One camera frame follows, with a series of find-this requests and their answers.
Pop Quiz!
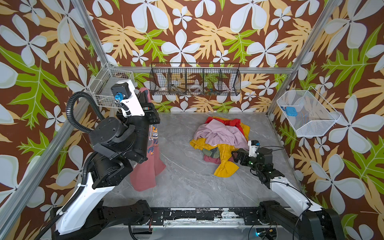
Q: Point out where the maroon printed t-shirt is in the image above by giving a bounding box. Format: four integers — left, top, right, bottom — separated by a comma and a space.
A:
129, 86, 167, 193

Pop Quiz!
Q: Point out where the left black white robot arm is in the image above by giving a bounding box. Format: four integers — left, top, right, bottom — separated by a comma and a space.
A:
37, 88, 160, 240

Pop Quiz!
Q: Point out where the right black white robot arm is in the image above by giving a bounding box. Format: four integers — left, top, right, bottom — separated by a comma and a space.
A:
232, 144, 345, 240

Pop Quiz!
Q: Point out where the yellow cloth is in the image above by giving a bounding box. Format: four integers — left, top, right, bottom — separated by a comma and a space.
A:
190, 124, 251, 178

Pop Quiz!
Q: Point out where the olive green cloth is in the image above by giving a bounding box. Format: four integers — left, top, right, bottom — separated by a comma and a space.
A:
203, 148, 220, 159

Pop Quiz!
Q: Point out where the light pink cloth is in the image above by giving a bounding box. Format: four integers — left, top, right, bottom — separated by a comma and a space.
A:
194, 119, 249, 150

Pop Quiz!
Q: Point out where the blue object in basket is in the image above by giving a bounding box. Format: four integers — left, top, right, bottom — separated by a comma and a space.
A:
284, 106, 298, 117

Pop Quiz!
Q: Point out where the white mesh basket right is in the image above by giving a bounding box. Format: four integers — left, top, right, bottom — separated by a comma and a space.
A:
277, 87, 341, 138

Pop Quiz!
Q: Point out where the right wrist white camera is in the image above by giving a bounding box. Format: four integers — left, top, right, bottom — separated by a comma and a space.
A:
248, 140, 260, 158

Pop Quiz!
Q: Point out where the wrist white camera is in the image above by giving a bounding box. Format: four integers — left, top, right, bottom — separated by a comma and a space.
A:
248, 140, 260, 158
111, 79, 145, 118

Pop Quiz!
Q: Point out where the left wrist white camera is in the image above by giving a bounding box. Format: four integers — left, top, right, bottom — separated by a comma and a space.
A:
111, 79, 145, 118

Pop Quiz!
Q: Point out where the black wire basket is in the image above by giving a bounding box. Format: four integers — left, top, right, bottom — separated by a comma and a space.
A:
150, 62, 242, 96

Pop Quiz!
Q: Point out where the white wire basket left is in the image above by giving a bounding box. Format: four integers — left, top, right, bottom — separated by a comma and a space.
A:
89, 64, 134, 109

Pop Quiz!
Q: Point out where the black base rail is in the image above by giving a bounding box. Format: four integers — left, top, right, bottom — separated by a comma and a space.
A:
135, 207, 270, 227

